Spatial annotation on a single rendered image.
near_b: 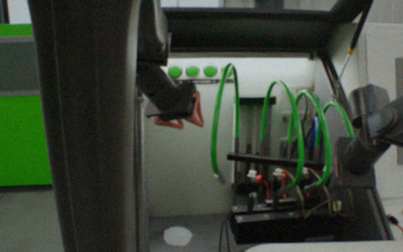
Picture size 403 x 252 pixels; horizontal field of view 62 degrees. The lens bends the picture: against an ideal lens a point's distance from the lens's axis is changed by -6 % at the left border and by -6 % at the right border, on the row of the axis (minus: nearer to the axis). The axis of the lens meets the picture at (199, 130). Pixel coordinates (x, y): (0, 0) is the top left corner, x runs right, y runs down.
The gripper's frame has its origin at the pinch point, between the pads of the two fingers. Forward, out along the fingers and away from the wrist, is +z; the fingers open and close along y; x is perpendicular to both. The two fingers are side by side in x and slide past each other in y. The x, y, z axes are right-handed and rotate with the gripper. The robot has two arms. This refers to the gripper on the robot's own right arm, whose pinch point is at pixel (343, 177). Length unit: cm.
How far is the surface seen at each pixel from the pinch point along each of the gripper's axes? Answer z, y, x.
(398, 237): 26.5, -6.9, -21.9
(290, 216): 33.6, -0.5, 7.0
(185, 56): 18, 47, 42
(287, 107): 40, 42, 6
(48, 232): 193, 13, 171
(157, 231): 52, -4, 51
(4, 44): 139, 160, 233
